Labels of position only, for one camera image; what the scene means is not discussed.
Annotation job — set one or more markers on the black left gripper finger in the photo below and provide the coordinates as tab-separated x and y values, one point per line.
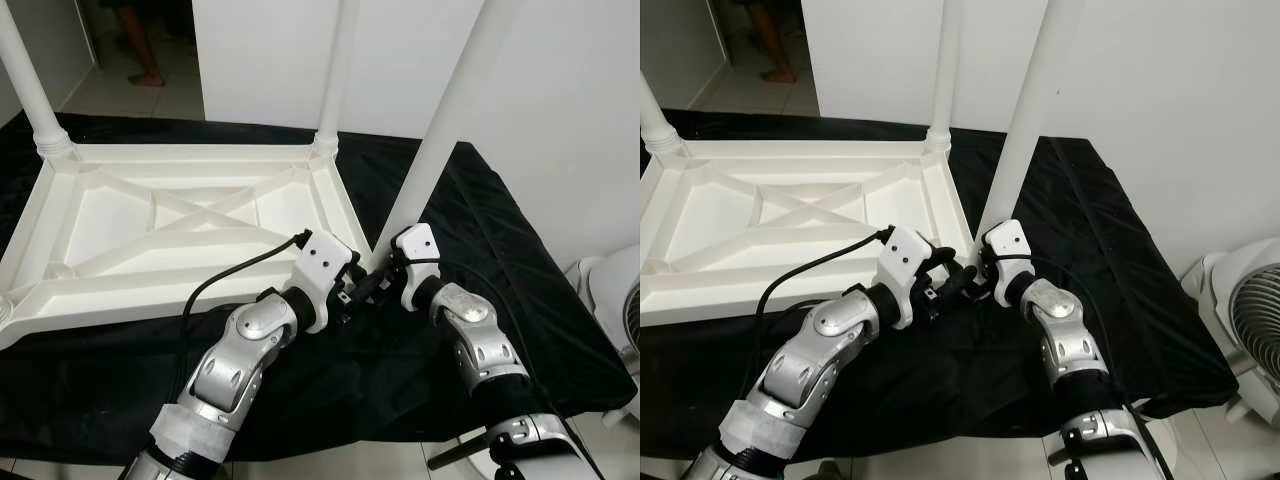
940	255

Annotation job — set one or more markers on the white plastic children table top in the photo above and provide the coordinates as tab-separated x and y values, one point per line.
760	230
150	230

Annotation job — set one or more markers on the white plastic table leg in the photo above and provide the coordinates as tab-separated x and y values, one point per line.
943	70
1030	110
440	120
655	120
338	70
30	80

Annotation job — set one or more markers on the black table cloth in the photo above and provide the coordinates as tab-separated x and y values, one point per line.
1150	330
540	330

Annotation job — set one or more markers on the black metal table leg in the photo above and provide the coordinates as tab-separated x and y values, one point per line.
1060	452
458	454

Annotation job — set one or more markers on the person in dark shorts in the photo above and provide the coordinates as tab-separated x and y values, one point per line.
140	40
780	40

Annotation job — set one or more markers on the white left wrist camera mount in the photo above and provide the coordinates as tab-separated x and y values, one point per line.
322	258
905	255

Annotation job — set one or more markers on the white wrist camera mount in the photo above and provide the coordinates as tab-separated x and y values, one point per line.
1008	245
322	258
418	250
905	255

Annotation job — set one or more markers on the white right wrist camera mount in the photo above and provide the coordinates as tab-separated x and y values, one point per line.
418	250
1008	245

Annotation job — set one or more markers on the white pedestal fan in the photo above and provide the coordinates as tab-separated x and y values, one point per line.
612	310
1245	300

